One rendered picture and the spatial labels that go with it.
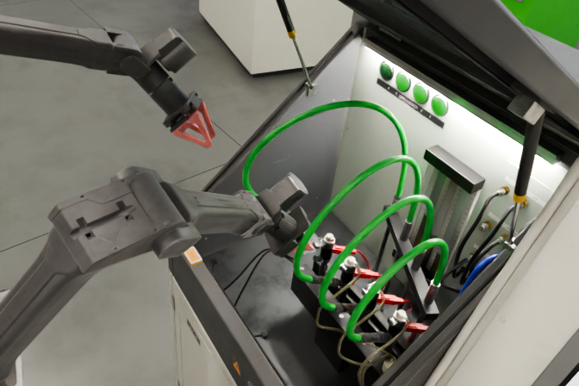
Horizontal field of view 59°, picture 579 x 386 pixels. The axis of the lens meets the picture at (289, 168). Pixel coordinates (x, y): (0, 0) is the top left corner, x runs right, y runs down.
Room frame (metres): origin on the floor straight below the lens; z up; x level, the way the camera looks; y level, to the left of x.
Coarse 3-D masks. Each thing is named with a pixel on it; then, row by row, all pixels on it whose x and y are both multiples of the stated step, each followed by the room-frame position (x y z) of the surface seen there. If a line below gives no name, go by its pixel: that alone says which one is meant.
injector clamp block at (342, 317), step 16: (304, 272) 0.84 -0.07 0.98; (336, 272) 0.85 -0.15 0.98; (304, 288) 0.80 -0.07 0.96; (336, 288) 0.81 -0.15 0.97; (304, 304) 0.80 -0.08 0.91; (320, 304) 0.75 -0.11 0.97; (320, 320) 0.75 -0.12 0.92; (336, 320) 0.71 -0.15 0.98; (320, 336) 0.74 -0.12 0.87; (336, 336) 0.70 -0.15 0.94; (336, 352) 0.69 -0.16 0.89; (352, 352) 0.65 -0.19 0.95; (368, 352) 0.64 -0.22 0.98; (400, 352) 0.65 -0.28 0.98; (336, 368) 0.68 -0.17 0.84; (352, 368) 0.64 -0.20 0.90; (368, 368) 0.61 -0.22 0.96; (368, 384) 0.60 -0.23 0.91
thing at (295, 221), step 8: (296, 208) 0.82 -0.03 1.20; (288, 216) 0.78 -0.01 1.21; (296, 216) 0.80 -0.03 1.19; (304, 216) 0.79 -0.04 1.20; (280, 224) 0.75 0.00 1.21; (288, 224) 0.76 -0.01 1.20; (296, 224) 0.78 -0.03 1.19; (304, 224) 0.77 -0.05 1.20; (272, 232) 0.74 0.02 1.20; (280, 232) 0.75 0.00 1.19; (288, 232) 0.76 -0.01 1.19; (296, 232) 0.76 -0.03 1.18; (272, 240) 0.77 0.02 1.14; (280, 240) 0.76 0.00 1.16; (288, 240) 0.75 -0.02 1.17; (272, 248) 0.75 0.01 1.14; (280, 248) 0.74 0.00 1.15
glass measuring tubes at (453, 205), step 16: (432, 160) 0.96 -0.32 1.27; (448, 160) 0.94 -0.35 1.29; (432, 176) 0.97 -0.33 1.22; (448, 176) 0.91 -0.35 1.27; (464, 176) 0.89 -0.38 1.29; (480, 176) 0.90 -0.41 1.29; (432, 192) 0.94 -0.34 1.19; (448, 192) 0.91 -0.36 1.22; (464, 192) 0.88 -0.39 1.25; (480, 192) 0.89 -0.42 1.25; (416, 208) 0.96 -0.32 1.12; (448, 208) 0.91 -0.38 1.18; (464, 208) 0.89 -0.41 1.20; (416, 224) 0.98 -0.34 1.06; (448, 224) 0.89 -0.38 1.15; (464, 224) 0.88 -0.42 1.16; (416, 240) 0.94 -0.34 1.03; (448, 240) 0.88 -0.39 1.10; (432, 256) 0.92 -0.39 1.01; (448, 256) 0.89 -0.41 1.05; (432, 272) 0.88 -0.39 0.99
